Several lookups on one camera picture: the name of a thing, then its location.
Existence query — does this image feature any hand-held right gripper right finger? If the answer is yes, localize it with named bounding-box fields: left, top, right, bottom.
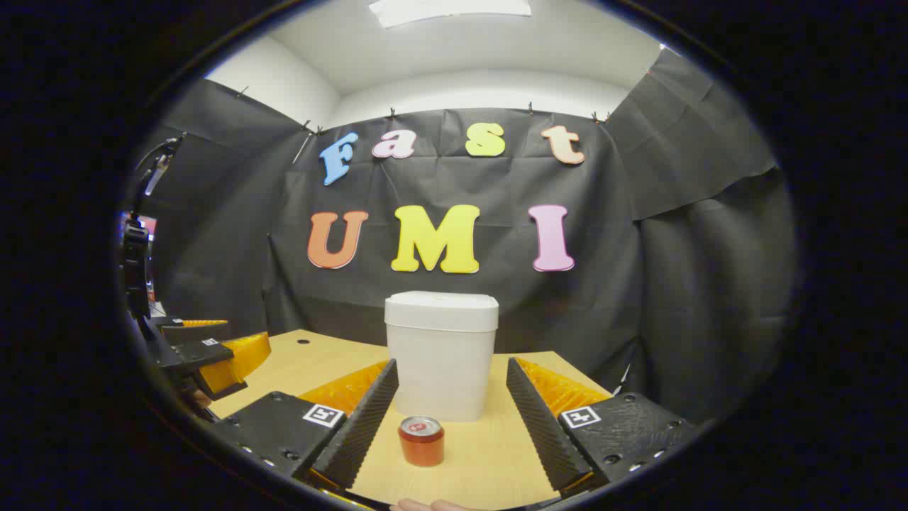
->
left=506, top=357, right=699, bottom=498

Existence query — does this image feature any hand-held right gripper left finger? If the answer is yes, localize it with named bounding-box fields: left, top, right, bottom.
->
left=211, top=358, right=399, bottom=492

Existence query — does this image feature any red pop can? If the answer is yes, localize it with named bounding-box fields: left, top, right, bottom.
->
left=398, top=416, right=445, bottom=468

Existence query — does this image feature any white desktop garbage bin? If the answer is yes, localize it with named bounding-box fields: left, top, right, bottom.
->
left=384, top=291, right=499, bottom=423

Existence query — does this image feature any wooden desktop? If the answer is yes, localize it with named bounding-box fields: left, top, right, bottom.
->
left=206, top=329, right=618, bottom=510

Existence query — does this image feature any black backdrop cloth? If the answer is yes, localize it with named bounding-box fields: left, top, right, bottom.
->
left=131, top=46, right=795, bottom=427

